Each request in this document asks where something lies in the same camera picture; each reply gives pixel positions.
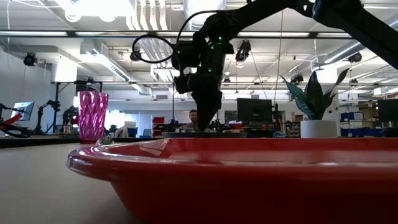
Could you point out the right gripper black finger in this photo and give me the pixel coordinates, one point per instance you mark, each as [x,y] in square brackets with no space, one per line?
[205,102]

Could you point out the blue round plate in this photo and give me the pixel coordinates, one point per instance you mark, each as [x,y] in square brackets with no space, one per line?
[230,135]

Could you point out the red plastic tray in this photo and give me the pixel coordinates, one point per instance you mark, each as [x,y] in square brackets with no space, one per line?
[248,193]

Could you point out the silver metal spoon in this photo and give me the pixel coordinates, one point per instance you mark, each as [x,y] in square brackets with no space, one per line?
[105,141]

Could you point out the pink faceted plastic cup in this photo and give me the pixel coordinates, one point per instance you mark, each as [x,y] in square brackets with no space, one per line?
[93,118]

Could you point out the black background robot arm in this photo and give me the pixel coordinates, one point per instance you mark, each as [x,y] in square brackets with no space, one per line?
[70,113]
[39,121]

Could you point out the person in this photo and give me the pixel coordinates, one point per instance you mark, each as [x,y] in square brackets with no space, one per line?
[193,118]

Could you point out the red storage bins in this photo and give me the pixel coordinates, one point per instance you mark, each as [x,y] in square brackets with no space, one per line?
[158,120]

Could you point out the black computer monitor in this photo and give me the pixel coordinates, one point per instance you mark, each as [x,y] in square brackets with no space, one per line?
[388,110]
[255,110]

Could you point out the blue storage bin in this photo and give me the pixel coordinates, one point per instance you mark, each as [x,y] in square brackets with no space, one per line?
[351,116]
[360,132]
[132,132]

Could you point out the green snake plant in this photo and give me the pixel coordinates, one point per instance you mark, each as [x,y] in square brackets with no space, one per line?
[314,99]

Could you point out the white plant pot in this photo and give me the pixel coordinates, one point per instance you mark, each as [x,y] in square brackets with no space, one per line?
[318,129]

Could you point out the lit tilted computer monitor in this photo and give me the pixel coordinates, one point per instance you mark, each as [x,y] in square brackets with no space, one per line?
[24,110]

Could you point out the red bar piece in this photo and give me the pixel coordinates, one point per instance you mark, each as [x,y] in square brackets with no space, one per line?
[14,119]

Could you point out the black ceiling camera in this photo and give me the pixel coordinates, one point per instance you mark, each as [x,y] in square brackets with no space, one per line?
[30,59]
[297,78]
[226,80]
[243,51]
[135,56]
[355,57]

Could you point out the dark wall board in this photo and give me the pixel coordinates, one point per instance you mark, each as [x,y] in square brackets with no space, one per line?
[230,115]

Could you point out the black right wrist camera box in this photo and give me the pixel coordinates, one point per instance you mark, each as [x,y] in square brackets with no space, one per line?
[182,84]

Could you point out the black metal frame stand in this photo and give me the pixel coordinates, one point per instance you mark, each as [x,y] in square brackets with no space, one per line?
[173,109]
[57,102]

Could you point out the silver ventilation duct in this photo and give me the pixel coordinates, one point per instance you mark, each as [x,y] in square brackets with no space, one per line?
[192,6]

